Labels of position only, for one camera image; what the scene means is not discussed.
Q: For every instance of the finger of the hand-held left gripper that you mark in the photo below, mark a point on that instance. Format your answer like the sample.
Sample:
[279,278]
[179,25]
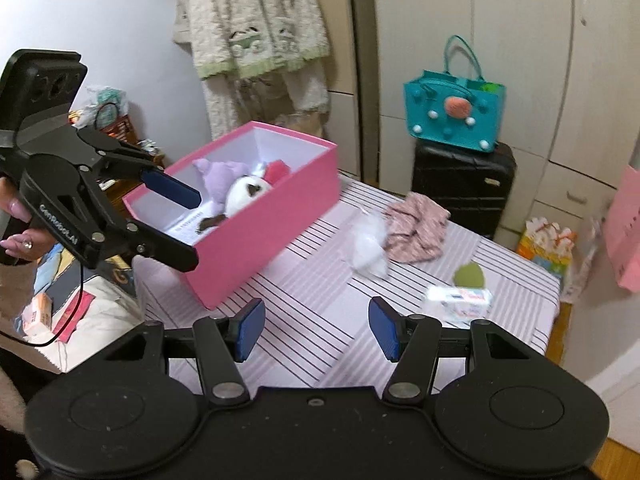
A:
[172,187]
[170,255]

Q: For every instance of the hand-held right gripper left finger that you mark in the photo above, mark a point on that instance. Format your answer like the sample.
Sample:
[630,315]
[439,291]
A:
[250,330]

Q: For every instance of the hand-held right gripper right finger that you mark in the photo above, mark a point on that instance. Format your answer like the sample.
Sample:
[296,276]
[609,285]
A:
[382,327]

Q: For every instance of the purple plush toy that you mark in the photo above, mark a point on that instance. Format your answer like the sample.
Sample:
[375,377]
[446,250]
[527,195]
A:
[220,175]

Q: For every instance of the pink storage box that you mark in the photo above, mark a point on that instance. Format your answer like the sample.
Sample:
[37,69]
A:
[260,240]

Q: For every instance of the person's left forearm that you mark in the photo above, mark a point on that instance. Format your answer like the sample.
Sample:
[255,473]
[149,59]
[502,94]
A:
[12,285]

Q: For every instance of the person's left hand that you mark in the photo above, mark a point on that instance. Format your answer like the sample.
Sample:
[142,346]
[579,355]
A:
[30,247]

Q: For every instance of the striped tablecloth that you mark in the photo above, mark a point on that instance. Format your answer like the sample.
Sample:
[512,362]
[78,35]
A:
[325,285]

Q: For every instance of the red printed box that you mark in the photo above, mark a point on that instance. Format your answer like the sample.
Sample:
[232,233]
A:
[122,132]

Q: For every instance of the white tissue pack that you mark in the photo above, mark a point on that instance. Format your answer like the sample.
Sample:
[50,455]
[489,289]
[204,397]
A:
[455,305]

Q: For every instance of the white mesh bath pouf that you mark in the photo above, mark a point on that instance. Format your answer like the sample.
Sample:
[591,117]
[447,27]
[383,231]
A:
[367,250]

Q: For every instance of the printed blanket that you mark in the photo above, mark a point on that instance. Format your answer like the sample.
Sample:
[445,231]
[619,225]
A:
[100,310]

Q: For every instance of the green makeup sponge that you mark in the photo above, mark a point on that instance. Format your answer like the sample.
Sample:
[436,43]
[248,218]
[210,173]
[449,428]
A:
[470,276]

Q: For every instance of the pink floral cloth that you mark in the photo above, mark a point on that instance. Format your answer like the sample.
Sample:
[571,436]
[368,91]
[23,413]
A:
[415,230]

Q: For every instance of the white plastic bag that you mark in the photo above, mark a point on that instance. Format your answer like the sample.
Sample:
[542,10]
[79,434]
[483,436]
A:
[107,100]

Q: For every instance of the small orange white box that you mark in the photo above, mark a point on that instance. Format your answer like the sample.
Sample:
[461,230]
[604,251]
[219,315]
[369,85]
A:
[37,312]

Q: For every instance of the black suitcase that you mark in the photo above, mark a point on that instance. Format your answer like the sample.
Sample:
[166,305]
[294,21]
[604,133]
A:
[465,180]

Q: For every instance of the white fleece robe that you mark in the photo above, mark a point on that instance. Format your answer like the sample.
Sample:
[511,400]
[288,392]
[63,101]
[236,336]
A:
[250,20]

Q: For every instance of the clear plastic bag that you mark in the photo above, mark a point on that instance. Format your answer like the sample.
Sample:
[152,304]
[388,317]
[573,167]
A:
[582,270]

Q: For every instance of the teal felt handbag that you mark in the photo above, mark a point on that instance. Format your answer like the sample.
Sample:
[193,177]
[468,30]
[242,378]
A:
[440,115]

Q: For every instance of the pink paper bag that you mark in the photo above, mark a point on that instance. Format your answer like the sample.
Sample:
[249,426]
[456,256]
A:
[627,230]

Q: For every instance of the cream wardrobe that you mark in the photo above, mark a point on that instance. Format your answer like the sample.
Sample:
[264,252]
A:
[525,10]

